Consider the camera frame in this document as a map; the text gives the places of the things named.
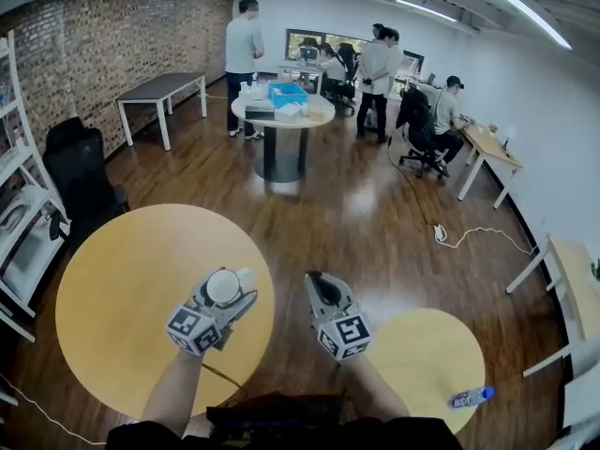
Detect white box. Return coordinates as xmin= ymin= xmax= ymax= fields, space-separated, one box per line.
xmin=273 ymin=102 xmax=305 ymax=125

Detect black mesh high-back chair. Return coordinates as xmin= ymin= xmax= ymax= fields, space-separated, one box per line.
xmin=41 ymin=115 xmax=132 ymax=252

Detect long wooden desk white legs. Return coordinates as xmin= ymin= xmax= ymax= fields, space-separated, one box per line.
xmin=456 ymin=122 xmax=525 ymax=211

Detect person's left forearm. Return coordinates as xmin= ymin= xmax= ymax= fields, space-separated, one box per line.
xmin=140 ymin=352 xmax=207 ymax=438

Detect small round yellow table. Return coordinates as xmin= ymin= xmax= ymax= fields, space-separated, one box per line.
xmin=364 ymin=307 xmax=487 ymax=436

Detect ceiling strip light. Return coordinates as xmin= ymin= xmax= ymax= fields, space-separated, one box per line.
xmin=470 ymin=0 xmax=575 ymax=52
xmin=395 ymin=0 xmax=459 ymax=23

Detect white desk with monitor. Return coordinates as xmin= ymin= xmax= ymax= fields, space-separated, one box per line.
xmin=277 ymin=47 xmax=329 ymax=97

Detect black chest pack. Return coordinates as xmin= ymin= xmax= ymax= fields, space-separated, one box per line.
xmin=204 ymin=393 xmax=349 ymax=435

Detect clear plastic bottle blue cap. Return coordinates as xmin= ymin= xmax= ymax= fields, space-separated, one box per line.
xmin=447 ymin=385 xmax=496 ymax=411

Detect white metal shelf unit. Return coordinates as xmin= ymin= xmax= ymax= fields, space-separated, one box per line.
xmin=0 ymin=29 xmax=72 ymax=344

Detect person's right forearm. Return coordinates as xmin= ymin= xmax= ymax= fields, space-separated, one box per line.
xmin=339 ymin=353 xmax=413 ymax=424

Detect person's black clothing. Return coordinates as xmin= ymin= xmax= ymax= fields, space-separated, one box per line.
xmin=105 ymin=391 xmax=465 ymax=450

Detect white power cable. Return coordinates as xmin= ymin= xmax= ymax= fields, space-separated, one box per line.
xmin=440 ymin=225 xmax=541 ymax=257
xmin=0 ymin=371 xmax=110 ymax=445

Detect grey bag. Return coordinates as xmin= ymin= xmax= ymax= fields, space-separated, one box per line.
xmin=0 ymin=199 xmax=33 ymax=236

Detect blue plastic bin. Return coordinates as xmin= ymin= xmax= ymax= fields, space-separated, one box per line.
xmin=267 ymin=81 xmax=311 ymax=111

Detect black floor cable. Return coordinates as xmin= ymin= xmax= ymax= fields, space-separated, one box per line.
xmin=385 ymin=131 xmax=440 ymax=228

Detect black office chair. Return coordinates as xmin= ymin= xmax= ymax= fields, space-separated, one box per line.
xmin=395 ymin=85 xmax=452 ymax=181
xmin=335 ymin=42 xmax=361 ymax=117

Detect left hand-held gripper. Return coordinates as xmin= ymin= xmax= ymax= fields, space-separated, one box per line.
xmin=164 ymin=265 xmax=260 ymax=358

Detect white round pedestal table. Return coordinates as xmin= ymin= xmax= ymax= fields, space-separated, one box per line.
xmin=230 ymin=81 xmax=337 ymax=185

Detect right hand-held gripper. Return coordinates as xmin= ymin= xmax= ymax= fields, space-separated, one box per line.
xmin=304 ymin=270 xmax=375 ymax=363

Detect large round wooden table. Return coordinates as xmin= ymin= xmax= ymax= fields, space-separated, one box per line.
xmin=54 ymin=202 xmax=278 ymax=420

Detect black framed window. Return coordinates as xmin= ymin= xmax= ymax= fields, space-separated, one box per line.
xmin=285 ymin=28 xmax=426 ymax=78

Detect black box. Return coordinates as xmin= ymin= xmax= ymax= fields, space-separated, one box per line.
xmin=244 ymin=100 xmax=276 ymax=122

